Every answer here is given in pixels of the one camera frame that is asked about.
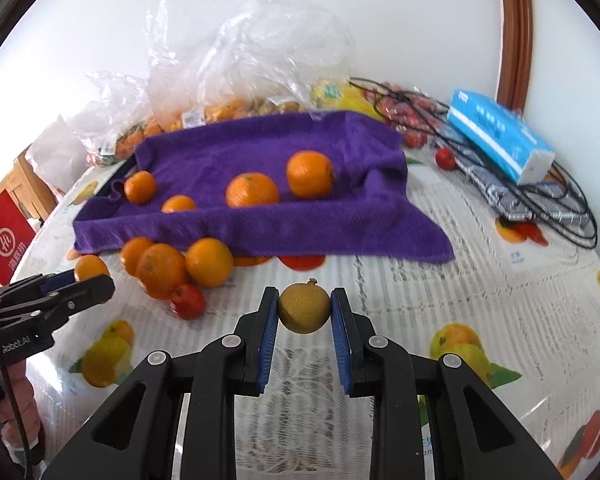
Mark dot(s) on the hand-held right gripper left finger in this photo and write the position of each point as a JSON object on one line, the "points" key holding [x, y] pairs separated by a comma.
{"points": [[266, 345]]}

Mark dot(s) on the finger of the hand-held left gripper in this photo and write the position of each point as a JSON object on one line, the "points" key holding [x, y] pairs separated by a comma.
{"points": [[60, 281], [87, 291]]}

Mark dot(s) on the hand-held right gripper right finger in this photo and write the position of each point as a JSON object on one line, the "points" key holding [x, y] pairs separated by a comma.
{"points": [[342, 345]]}

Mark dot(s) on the large orange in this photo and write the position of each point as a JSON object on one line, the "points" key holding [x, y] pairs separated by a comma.
{"points": [[310, 174], [161, 270], [91, 267], [252, 190], [209, 262]]}

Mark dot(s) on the small brown round fruit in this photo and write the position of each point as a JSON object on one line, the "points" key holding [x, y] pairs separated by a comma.
{"points": [[304, 307]]}

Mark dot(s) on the small orange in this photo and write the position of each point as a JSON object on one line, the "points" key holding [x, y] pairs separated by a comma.
{"points": [[178, 204], [140, 187], [131, 254]]}

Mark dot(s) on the small red fruit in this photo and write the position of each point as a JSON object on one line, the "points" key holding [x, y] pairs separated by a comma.
{"points": [[446, 157], [186, 301]]}

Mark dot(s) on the bag of red fruits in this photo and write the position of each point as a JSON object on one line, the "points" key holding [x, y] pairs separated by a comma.
{"points": [[410, 115]]}

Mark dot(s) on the person's left hand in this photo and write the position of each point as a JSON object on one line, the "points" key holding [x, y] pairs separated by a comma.
{"points": [[27, 400]]}

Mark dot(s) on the red paper bag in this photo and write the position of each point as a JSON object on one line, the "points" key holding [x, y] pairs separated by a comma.
{"points": [[10, 240]]}

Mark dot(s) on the wooden chair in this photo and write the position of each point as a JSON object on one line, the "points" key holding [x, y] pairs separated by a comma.
{"points": [[30, 180]]}

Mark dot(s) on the purple towel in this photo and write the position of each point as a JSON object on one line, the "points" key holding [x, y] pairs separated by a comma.
{"points": [[305, 225]]}

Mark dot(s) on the white plastic bag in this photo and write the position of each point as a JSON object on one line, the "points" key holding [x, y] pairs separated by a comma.
{"points": [[60, 150]]}

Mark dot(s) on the clear bag of tangerines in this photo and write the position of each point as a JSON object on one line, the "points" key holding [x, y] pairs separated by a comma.
{"points": [[130, 135]]}

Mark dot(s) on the grey checked pouch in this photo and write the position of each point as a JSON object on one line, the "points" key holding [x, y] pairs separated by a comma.
{"points": [[505, 200]]}

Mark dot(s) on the clear bag of kumquats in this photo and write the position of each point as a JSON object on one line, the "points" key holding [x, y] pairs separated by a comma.
{"points": [[230, 107]]}

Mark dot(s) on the clear bag of brown longans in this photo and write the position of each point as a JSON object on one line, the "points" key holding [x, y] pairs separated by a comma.
{"points": [[280, 106]]}

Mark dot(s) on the yellow snack packet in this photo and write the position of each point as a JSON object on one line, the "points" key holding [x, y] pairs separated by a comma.
{"points": [[340, 97]]}

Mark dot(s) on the blue tissue pack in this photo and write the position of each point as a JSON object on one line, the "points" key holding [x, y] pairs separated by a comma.
{"points": [[500, 135]]}

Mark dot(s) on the brown wooden door frame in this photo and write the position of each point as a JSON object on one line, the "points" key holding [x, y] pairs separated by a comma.
{"points": [[515, 30]]}

